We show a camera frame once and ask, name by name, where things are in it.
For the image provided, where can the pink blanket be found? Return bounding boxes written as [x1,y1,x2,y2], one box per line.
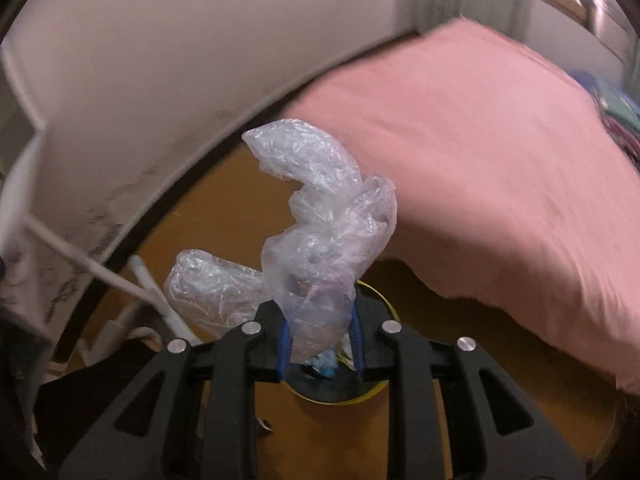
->
[280,16,640,395]

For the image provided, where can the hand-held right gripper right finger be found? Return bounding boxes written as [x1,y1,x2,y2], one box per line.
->
[349,296,587,480]

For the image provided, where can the multicoloured cloth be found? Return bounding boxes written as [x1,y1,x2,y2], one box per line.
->
[575,72,640,166]

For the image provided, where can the round yellow-rimmed bin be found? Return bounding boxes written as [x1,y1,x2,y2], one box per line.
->
[277,280,402,406]

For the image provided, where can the blue white wrapper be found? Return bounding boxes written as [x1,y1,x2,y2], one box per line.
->
[306,347,353,380]

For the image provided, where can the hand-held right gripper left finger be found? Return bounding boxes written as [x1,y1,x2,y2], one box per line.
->
[59,301,292,480]

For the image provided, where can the clear plastic bag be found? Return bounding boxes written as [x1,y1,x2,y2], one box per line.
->
[163,248,273,342]
[241,118,398,365]

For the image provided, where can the white tube frame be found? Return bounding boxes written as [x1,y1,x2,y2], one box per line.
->
[0,130,201,366]

